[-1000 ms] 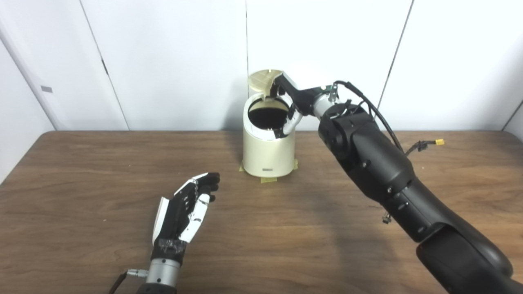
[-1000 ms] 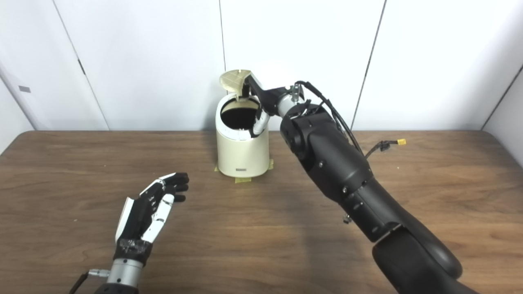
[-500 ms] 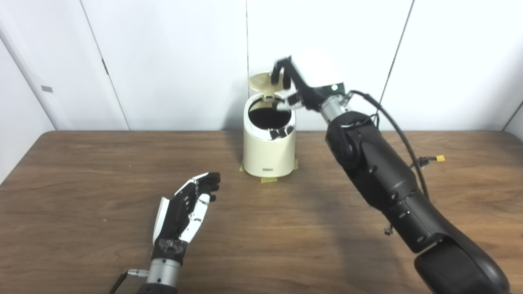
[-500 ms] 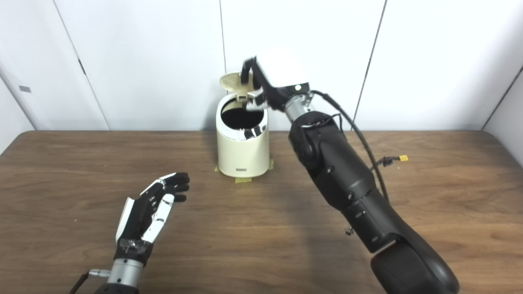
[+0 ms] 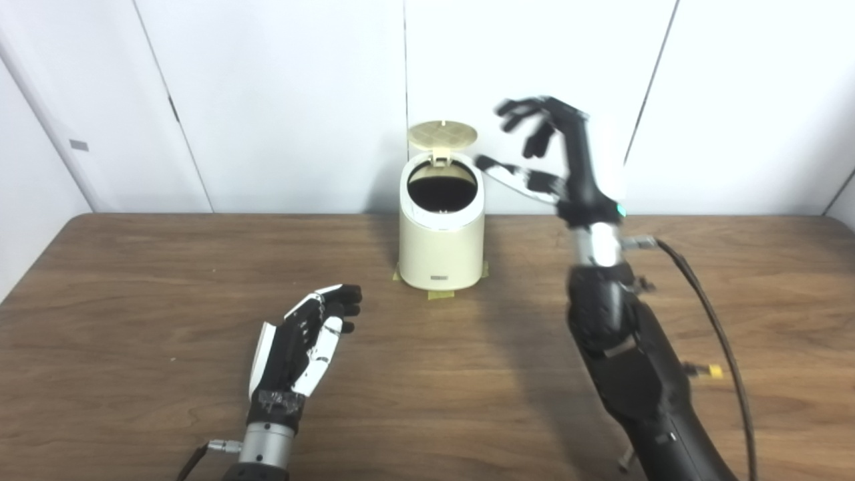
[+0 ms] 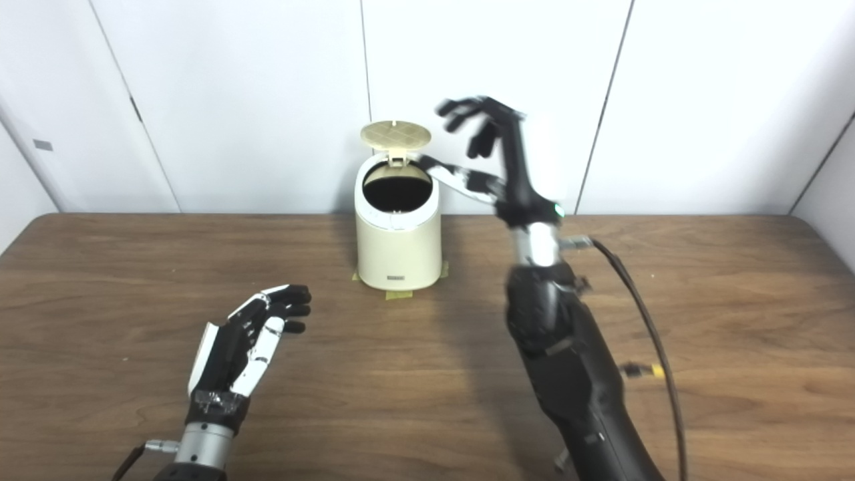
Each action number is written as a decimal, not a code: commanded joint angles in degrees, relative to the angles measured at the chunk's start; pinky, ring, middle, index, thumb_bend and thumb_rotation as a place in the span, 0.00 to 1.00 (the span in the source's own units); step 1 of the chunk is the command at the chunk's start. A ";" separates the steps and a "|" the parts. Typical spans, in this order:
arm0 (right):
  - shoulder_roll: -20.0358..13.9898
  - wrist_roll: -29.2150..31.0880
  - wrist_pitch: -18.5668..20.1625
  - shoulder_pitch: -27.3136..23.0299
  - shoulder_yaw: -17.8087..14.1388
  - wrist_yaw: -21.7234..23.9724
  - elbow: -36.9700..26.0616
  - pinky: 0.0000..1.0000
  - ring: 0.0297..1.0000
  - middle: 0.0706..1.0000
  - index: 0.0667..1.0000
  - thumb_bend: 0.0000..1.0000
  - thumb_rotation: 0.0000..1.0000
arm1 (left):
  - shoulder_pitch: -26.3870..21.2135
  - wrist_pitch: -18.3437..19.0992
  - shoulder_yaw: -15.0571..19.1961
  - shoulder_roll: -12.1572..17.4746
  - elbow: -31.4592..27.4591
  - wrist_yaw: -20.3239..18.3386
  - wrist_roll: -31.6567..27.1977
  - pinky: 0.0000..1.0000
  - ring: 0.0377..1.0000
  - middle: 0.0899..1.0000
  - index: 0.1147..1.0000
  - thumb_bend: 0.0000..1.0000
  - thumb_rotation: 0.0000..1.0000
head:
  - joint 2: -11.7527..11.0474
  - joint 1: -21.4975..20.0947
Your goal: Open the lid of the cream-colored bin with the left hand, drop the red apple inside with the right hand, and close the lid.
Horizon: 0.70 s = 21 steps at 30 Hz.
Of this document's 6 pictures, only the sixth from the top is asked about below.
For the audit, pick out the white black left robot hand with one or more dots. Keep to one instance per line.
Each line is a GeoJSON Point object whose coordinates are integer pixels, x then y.
{"type": "Point", "coordinates": [224, 361]}

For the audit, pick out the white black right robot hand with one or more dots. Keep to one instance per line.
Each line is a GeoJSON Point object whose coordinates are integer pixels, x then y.
{"type": "Point", "coordinates": [518, 180]}

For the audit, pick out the cream round bin lid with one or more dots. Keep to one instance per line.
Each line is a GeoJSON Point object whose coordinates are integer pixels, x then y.
{"type": "Point", "coordinates": [395, 135]}

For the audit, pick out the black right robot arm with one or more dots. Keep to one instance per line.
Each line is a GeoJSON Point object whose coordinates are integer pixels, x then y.
{"type": "Point", "coordinates": [574, 361]}

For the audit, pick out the cream-colored bin body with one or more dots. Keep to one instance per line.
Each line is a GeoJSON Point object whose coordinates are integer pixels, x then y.
{"type": "Point", "coordinates": [397, 254]}

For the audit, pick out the black wall panel hinge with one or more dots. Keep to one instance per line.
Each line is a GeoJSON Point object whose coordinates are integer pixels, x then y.
{"type": "Point", "coordinates": [135, 110]}

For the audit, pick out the small grey wall label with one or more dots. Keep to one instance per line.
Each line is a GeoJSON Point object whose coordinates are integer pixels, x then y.
{"type": "Point", "coordinates": [43, 145]}

